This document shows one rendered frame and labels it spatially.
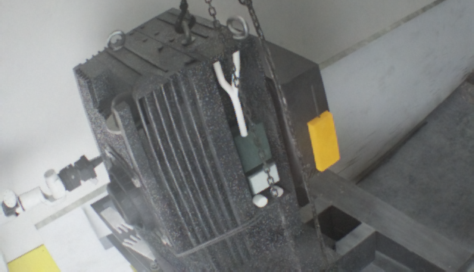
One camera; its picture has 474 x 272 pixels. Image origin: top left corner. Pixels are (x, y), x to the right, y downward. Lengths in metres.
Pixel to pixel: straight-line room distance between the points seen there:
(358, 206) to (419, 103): 1.67
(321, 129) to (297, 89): 0.14
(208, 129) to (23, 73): 1.23
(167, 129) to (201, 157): 0.14
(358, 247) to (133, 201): 0.97
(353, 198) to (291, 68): 0.93
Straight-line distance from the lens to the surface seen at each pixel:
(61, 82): 3.12
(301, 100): 2.12
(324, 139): 2.18
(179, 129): 2.06
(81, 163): 2.48
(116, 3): 3.13
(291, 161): 2.30
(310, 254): 2.35
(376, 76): 4.02
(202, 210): 2.20
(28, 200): 2.45
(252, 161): 2.25
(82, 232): 3.38
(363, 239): 2.70
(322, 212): 2.92
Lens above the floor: 2.47
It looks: 30 degrees down
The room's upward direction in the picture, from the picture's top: 16 degrees counter-clockwise
